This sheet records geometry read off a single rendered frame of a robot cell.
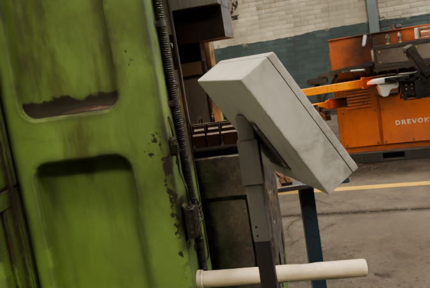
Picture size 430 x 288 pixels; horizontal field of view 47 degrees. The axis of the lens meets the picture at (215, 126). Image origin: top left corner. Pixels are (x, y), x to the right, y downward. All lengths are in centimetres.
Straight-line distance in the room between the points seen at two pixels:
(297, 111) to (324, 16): 826
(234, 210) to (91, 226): 45
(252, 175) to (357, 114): 409
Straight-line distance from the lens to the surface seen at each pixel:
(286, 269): 137
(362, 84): 163
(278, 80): 90
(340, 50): 509
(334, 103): 230
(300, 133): 93
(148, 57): 125
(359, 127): 514
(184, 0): 151
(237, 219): 161
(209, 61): 191
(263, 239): 111
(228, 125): 163
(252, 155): 106
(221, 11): 153
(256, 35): 933
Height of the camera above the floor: 120
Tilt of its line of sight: 7 degrees down
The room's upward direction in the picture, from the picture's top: 9 degrees counter-clockwise
